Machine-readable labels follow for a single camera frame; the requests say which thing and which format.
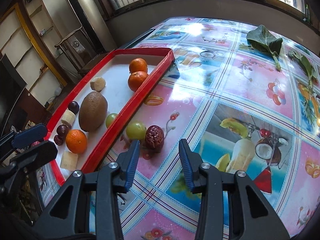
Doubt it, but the yellow framed wall cabinet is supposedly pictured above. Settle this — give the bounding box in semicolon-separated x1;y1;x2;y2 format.
0;0;68;98

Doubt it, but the large green leaf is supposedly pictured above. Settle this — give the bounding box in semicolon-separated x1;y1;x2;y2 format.
246;24;283;71

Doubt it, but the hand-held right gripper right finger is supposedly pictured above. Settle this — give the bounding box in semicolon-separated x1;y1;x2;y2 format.
178;138;292;240

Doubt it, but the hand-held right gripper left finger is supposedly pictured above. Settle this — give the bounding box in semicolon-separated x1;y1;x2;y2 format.
31;139;141;240

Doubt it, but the red tray with white inside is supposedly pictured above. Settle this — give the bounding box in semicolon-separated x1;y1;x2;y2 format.
44;47;175;187

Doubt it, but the black flat television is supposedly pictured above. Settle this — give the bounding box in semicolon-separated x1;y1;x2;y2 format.
0;53;27;135

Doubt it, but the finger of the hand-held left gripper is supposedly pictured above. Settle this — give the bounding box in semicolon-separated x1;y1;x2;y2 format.
0;123;48;151
0;141;59;178

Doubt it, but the peeled banana piece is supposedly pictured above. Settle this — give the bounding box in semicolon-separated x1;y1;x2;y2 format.
61;111;76;128
60;151;79;172
90;77;106;92

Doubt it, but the brown kiwi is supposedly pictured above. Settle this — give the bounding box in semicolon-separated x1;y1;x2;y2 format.
79;91;108;132

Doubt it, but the green leafy sprig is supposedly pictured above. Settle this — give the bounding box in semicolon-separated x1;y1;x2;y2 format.
287;50;317;88

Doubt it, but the dark wooden chair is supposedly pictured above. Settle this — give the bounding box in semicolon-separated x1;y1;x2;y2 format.
54;25;110;78

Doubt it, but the small orange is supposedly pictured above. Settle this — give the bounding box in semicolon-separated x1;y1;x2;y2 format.
129;58;148;74
128;71;149;92
65;129;88;154

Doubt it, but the fruit print tablecloth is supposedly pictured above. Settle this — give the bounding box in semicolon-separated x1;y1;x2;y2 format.
37;17;320;240

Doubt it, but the dark red cherry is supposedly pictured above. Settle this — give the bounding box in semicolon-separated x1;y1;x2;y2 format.
56;124;70;137
68;101;80;114

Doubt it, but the green grape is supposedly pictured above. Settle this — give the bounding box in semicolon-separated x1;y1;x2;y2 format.
126;122;147;140
105;113;118;128

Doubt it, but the standing air conditioner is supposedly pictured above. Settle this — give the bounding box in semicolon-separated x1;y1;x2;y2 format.
62;0;118;53

